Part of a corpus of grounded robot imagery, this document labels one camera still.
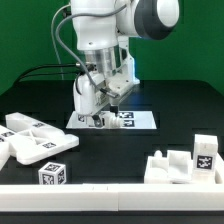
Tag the white chair back frame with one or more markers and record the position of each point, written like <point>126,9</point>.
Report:
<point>30,140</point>

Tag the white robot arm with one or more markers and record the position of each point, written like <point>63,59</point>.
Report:
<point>103,29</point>

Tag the white chair seat block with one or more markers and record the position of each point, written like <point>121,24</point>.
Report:
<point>176,168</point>

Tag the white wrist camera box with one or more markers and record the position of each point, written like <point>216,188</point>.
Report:
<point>120,84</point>

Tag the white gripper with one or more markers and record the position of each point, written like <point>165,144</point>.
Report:
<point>89,101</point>

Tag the white front fence rail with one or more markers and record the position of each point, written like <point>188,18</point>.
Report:
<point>112,197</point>

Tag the small white tagged cube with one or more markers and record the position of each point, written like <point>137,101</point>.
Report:
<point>52,174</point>

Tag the white base tag sheet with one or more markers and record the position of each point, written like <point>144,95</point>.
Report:
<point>132,120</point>

